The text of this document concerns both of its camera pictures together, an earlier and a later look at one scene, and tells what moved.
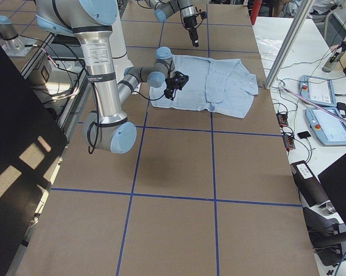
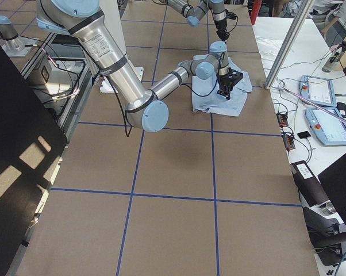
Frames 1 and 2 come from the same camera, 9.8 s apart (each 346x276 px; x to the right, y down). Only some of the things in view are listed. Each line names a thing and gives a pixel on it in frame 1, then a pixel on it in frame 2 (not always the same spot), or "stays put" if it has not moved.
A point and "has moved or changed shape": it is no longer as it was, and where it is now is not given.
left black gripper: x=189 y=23 → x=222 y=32
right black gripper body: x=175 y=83 → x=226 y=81
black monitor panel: x=27 y=140 stays put
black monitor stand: x=329 y=237 stays put
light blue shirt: x=223 y=86 has moved or changed shape
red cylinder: x=254 y=10 stays put
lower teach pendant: x=330 y=130 stays put
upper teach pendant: x=317 y=89 stays put
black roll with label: x=311 y=192 stays put
